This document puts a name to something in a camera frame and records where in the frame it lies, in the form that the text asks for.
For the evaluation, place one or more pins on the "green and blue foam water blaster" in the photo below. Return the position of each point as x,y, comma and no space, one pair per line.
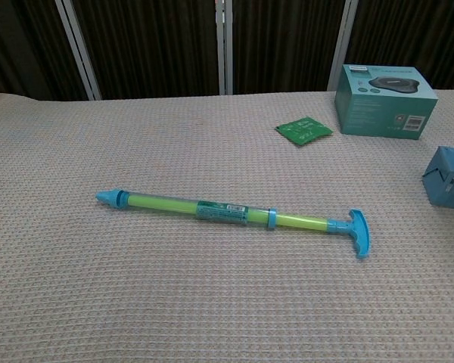
155,201

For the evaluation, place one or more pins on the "beige waffle-weave tablecloth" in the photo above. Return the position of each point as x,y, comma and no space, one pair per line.
212,302

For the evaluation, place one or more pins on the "green foil sachet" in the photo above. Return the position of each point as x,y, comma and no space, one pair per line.
303,131

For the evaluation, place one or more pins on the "dark pleated screen panel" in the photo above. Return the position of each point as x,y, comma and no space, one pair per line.
22,45
412,30
147,45
283,45

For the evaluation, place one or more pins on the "teal product carton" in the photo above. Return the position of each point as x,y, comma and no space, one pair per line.
382,113

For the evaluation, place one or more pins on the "small blue cardboard box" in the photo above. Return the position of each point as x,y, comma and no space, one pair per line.
448,177

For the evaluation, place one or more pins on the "white screen frame post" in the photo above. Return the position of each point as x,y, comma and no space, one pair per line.
79,53
224,45
342,41

